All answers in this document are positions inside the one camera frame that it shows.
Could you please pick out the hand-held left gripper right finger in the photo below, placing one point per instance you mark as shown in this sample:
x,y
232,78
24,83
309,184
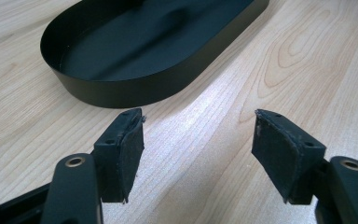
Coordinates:
x,y
279,152

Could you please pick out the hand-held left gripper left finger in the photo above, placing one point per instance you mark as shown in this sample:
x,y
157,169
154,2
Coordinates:
x,y
121,155

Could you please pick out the black key holder stand with tray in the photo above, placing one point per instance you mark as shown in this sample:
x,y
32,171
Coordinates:
x,y
136,46

